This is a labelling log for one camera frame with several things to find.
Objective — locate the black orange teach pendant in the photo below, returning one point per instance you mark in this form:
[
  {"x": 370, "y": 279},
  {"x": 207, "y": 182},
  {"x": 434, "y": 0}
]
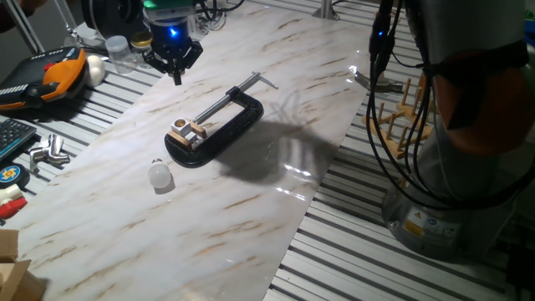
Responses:
[{"x": 50, "y": 79}]

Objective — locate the open brown cardboard box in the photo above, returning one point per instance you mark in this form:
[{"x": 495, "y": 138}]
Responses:
[{"x": 16, "y": 276}]

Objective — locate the upright aluminium post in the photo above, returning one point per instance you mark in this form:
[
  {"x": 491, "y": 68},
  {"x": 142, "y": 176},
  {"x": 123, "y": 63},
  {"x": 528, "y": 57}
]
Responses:
[{"x": 326, "y": 9}]

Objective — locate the black filament spool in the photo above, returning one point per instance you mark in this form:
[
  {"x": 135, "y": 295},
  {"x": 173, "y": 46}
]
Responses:
[{"x": 108, "y": 16}]

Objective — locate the black metal C-clamp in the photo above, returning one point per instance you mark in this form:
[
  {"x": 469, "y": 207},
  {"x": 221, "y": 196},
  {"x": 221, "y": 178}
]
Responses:
[{"x": 221, "y": 138}]

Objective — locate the wooden peg rack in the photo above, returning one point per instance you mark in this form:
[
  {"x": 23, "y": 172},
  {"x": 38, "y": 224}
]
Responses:
[{"x": 393, "y": 134}]

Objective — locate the slanted aluminium stand leg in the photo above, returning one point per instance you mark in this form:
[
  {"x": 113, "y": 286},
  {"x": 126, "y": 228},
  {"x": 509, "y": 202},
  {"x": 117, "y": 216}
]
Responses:
[{"x": 25, "y": 27}]

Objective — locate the glass jar yellow lid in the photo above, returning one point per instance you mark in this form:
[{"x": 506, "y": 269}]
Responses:
[{"x": 141, "y": 42}]

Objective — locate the white light bulb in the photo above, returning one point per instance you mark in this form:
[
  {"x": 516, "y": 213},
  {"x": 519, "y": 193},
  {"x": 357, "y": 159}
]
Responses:
[{"x": 159, "y": 174}]

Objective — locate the clear plastic jar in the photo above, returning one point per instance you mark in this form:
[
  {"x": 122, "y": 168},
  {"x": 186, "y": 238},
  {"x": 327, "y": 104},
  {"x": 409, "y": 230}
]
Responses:
[{"x": 119, "y": 54}]

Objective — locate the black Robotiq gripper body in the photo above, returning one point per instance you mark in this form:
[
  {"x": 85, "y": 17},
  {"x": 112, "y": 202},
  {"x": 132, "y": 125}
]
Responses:
[{"x": 171, "y": 39}]

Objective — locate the small wooden clamp pad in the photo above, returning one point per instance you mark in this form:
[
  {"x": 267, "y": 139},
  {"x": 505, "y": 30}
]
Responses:
[
  {"x": 179, "y": 139},
  {"x": 200, "y": 129}
]

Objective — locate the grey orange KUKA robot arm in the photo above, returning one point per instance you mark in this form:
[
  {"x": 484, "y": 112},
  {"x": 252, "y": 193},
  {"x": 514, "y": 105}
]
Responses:
[{"x": 468, "y": 25}]

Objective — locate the marble pattern table sheet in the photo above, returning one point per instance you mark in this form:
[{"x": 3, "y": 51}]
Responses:
[{"x": 167, "y": 230}]

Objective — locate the black computer keyboard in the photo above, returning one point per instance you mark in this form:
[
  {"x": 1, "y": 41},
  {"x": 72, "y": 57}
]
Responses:
[{"x": 14, "y": 136}]

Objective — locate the thin metal rod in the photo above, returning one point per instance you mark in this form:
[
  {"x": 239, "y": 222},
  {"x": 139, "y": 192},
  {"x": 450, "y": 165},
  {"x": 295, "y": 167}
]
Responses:
[{"x": 69, "y": 25}]

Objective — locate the person's forearm dark sleeve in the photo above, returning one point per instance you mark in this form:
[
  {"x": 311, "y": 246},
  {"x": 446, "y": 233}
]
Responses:
[{"x": 8, "y": 18}]

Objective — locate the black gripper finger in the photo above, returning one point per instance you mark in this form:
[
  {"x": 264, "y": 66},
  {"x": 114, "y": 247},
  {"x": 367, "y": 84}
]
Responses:
[
  {"x": 161, "y": 64},
  {"x": 190, "y": 54}
]

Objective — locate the blue plastic bag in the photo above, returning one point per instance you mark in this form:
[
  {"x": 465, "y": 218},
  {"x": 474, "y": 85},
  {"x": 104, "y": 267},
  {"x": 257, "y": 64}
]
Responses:
[{"x": 530, "y": 38}]

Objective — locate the person's bare hand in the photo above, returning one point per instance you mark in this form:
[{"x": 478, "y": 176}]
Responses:
[{"x": 31, "y": 3}]

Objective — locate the silver metal pipe fitting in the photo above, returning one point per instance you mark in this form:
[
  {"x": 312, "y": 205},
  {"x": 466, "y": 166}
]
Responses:
[
  {"x": 55, "y": 144},
  {"x": 46, "y": 158}
]

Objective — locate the white egg shaped object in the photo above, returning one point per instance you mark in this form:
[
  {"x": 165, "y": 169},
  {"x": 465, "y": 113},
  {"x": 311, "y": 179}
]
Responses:
[{"x": 96, "y": 71}]

